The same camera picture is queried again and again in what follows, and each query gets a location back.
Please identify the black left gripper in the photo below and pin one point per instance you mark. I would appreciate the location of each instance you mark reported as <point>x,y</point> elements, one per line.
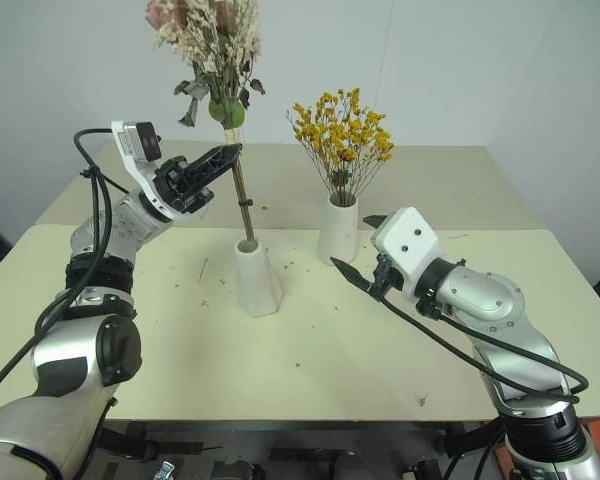
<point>179,183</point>

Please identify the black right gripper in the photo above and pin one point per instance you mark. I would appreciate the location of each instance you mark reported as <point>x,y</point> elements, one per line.
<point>387,278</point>

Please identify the dried white pink flower bouquet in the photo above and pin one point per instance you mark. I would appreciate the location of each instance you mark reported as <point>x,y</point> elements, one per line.
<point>220,45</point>

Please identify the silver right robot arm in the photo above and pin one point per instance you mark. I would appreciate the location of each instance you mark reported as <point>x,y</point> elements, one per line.
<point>495,310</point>

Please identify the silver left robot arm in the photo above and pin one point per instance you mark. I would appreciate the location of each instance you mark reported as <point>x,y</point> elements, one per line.
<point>65,360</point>

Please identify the yellow dried flower bouquet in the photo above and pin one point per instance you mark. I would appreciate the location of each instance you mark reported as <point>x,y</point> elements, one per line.
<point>345,135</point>

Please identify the dried flower crumb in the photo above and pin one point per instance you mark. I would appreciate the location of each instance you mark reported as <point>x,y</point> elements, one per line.
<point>423,398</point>

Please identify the cylindrical white vase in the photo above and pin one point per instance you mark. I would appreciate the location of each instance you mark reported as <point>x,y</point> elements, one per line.
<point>338,235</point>

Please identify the small dry twig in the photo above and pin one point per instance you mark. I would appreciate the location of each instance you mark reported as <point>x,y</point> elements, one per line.
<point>203,270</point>

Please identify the tapered white vase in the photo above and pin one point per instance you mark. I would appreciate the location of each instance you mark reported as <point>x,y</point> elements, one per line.
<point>258,280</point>

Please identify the silver metal clamp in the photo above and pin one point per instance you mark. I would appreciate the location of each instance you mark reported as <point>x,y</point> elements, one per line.
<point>165,470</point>

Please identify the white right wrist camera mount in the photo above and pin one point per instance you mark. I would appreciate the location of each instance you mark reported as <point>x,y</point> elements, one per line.
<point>406,245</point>

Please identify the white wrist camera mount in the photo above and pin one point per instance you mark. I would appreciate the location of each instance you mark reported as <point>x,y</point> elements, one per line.
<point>139,150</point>
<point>406,245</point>

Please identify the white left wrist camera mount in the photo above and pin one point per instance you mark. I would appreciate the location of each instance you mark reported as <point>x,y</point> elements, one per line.
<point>139,150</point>

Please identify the dark table frame bar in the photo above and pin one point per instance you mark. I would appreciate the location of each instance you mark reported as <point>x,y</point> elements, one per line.
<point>280,427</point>

